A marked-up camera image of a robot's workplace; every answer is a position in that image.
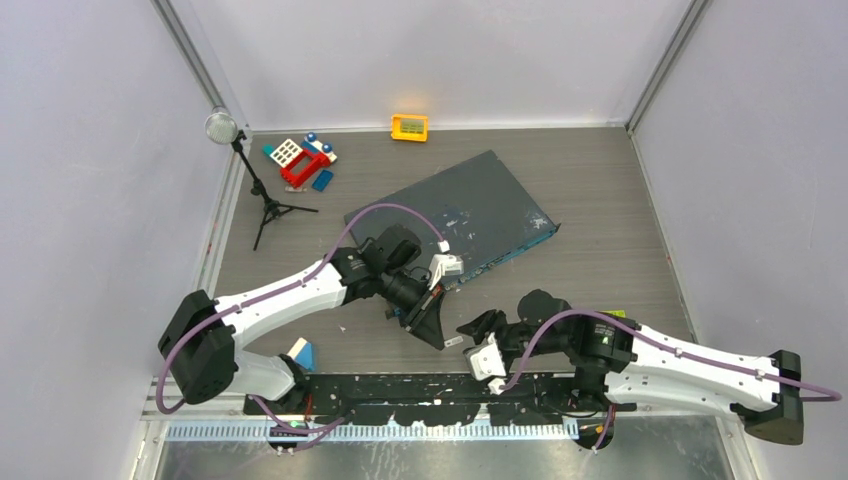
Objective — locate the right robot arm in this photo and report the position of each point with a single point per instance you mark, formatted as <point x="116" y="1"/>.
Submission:
<point x="619" y="363"/>

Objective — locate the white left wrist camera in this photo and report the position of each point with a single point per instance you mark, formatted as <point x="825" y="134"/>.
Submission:
<point x="444" y="265"/>

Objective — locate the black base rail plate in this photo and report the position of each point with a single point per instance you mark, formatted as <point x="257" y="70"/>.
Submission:
<point x="437" y="399"/>

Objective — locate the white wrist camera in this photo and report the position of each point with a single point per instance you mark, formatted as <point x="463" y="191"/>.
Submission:
<point x="444" y="265"/>
<point x="486" y="364"/>

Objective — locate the blue white toy brick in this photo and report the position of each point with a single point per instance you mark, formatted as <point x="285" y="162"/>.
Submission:
<point x="312" y="143"/>

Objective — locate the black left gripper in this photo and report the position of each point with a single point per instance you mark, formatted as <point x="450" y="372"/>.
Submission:
<point x="429" y="328"/>

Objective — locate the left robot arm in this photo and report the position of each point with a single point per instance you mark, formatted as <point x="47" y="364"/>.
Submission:
<point x="204" y="344"/>

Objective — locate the dark grey network switch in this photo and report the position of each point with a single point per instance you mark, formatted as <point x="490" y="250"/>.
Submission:
<point x="483" y="212"/>

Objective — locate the red toy brick frame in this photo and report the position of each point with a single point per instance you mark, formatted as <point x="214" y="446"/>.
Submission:
<point x="302" y="166"/>

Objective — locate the white window toy brick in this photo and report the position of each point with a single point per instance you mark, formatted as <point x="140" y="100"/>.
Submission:
<point x="285" y="153"/>

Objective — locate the small blue toy brick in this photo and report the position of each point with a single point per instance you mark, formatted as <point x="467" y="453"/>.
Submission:
<point x="322" y="180"/>

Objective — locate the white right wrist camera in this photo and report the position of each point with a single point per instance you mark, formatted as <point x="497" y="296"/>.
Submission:
<point x="486" y="364"/>

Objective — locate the silver SFP module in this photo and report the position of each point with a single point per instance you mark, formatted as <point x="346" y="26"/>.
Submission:
<point x="454" y="341"/>

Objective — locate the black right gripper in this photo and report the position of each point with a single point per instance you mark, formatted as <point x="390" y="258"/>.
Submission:
<point x="483" y="324"/>

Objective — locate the blue white wedge block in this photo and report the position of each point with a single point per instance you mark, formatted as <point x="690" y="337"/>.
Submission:
<point x="301" y="354"/>

